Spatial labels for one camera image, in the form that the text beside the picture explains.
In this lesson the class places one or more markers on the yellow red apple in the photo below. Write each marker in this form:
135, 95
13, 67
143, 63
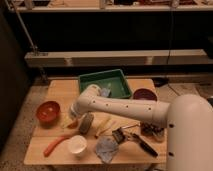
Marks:
73, 124

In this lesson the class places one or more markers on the metal spatula tool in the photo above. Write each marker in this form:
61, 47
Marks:
122, 134

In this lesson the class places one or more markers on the white cup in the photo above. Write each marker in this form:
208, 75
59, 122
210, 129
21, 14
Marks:
77, 145

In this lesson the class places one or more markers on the red bowl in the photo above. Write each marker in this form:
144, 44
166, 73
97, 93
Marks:
48, 112

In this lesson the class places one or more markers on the purple bowl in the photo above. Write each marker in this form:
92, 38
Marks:
145, 94

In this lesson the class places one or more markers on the grey scoop in tray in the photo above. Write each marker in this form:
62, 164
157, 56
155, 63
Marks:
106, 91

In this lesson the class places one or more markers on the diagonal metal pole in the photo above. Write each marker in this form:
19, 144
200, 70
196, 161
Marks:
20, 29

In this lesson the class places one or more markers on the metal shelf beam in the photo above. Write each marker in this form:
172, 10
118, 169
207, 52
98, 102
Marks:
117, 58

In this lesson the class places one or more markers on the orange carrot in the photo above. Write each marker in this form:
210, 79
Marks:
50, 148

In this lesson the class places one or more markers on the wooden table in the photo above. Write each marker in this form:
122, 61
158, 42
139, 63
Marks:
65, 92

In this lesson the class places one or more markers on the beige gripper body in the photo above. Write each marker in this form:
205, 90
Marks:
73, 114

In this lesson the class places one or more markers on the blue grey cloth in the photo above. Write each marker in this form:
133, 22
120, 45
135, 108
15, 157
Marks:
106, 148

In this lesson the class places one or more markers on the green plastic tray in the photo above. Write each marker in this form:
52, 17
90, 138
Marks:
114, 80

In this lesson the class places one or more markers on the brown grape bunch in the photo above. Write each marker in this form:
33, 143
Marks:
151, 130

